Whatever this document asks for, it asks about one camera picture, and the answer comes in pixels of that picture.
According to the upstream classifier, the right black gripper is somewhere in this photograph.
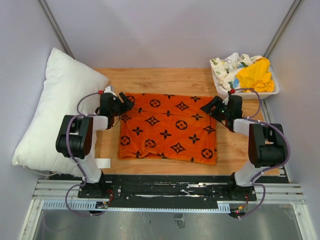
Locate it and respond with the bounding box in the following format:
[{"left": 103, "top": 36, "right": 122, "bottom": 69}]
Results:
[{"left": 200, "top": 95, "right": 231, "bottom": 123}]

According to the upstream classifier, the orange monogram pillowcase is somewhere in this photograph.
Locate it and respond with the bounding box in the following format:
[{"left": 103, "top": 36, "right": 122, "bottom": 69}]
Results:
[{"left": 118, "top": 93, "right": 218, "bottom": 166}]

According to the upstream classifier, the white pillow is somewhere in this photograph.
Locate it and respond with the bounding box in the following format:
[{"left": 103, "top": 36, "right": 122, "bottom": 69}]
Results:
[{"left": 12, "top": 48, "right": 109, "bottom": 177}]

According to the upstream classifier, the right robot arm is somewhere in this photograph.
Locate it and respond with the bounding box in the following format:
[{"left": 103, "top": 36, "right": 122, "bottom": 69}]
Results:
[{"left": 200, "top": 94, "right": 289, "bottom": 201}]

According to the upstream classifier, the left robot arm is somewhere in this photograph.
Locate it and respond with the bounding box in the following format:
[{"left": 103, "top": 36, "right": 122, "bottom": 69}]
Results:
[{"left": 55, "top": 87, "right": 135, "bottom": 199}]

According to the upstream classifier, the white plastic bin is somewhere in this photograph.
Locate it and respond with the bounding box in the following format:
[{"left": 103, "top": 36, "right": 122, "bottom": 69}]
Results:
[{"left": 211, "top": 67, "right": 280, "bottom": 100}]

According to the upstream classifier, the white patterned cloth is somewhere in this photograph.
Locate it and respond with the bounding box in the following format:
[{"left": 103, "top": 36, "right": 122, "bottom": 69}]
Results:
[{"left": 209, "top": 52, "right": 262, "bottom": 92}]

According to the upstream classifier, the yellow cloth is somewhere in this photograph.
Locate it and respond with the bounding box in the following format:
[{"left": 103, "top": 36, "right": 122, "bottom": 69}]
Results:
[{"left": 236, "top": 57, "right": 275, "bottom": 93}]

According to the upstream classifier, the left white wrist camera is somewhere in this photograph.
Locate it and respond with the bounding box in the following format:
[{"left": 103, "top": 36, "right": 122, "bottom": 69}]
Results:
[{"left": 98, "top": 85, "right": 117, "bottom": 100}]

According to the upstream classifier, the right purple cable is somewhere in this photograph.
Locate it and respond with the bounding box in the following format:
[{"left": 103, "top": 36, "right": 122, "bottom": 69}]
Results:
[{"left": 229, "top": 87, "right": 292, "bottom": 220}]

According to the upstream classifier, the purple cable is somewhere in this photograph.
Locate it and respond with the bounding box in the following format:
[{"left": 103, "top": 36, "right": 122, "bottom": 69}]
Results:
[
  {"left": 229, "top": 87, "right": 292, "bottom": 220},
  {"left": 64, "top": 90, "right": 111, "bottom": 217}
]

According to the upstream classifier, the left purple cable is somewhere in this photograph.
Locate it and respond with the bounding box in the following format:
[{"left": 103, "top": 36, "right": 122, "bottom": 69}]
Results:
[{"left": 64, "top": 90, "right": 111, "bottom": 217}]

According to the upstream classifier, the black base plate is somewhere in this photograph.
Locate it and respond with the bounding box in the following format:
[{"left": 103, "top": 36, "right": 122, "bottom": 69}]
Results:
[{"left": 77, "top": 174, "right": 258, "bottom": 210}]

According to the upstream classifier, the white slotted cable duct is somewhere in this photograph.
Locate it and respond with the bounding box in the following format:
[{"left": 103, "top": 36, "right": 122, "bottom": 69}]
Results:
[{"left": 42, "top": 200, "right": 231, "bottom": 214}]

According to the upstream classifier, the left aluminium frame post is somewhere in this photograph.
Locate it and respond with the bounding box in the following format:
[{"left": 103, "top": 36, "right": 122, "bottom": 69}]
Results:
[{"left": 37, "top": 0, "right": 74, "bottom": 58}]

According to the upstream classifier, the aluminium frame post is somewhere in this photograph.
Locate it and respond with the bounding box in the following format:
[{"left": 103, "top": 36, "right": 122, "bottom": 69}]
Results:
[
  {"left": 263, "top": 0, "right": 304, "bottom": 58},
  {"left": 37, "top": 0, "right": 74, "bottom": 58}
]

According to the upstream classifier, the right aluminium frame post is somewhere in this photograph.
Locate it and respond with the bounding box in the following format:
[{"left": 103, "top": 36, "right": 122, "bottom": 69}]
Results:
[{"left": 263, "top": 0, "right": 304, "bottom": 58}]

